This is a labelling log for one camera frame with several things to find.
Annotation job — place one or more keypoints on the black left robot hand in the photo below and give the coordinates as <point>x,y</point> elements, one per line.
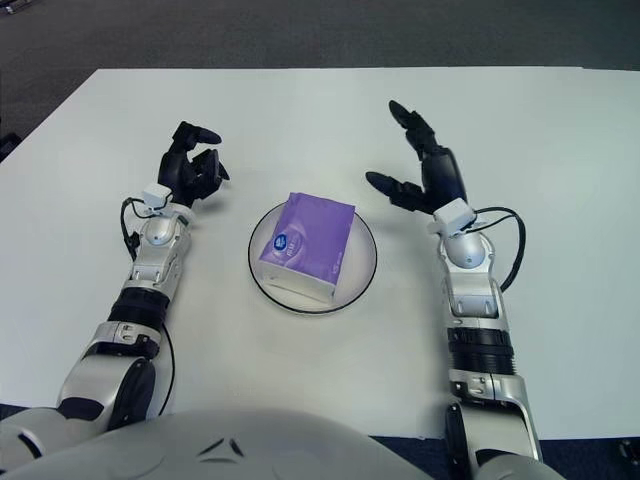
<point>175,167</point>

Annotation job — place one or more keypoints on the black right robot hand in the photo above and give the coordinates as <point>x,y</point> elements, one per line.
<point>442,175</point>

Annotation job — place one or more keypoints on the purple tissue paper pack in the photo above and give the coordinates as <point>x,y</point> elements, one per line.
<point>310,240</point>

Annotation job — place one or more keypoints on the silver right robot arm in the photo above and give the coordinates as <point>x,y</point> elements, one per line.
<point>475,300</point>

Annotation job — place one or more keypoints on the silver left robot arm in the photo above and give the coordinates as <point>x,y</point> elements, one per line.
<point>155,250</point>

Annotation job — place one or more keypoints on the white plate with black rim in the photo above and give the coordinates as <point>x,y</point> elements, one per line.
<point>362,260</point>

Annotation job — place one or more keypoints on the white left wrist sensor box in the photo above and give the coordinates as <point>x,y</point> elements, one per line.
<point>156,196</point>

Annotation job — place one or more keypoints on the white wrist sensor box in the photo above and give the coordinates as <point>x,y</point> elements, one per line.
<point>156,196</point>
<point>454,216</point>

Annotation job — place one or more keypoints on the white right wrist sensor box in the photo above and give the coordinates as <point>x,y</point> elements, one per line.
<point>454,216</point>

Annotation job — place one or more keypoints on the grey robot torso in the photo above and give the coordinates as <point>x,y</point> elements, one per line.
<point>225,445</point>

